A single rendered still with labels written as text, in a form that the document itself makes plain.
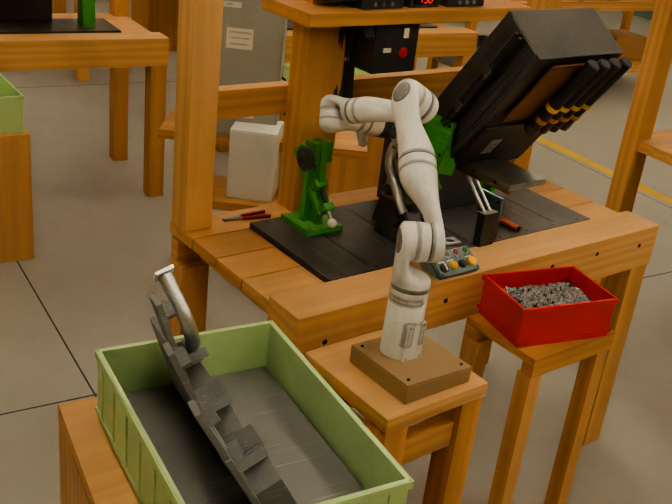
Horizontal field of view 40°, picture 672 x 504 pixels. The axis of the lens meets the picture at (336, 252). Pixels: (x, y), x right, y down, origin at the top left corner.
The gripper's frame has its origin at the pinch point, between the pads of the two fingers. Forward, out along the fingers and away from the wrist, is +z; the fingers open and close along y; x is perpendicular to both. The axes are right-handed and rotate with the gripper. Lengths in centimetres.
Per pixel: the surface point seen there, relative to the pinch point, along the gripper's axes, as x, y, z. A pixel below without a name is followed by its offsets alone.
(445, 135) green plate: -10.2, -5.8, 3.0
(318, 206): 24.3, -16.9, -20.1
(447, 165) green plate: -4.7, -12.4, 7.7
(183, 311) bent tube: -17, -65, -99
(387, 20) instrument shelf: -10.6, 29.0, -11.8
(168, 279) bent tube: -17, -58, -102
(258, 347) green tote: 3, -66, -67
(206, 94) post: 22, 12, -57
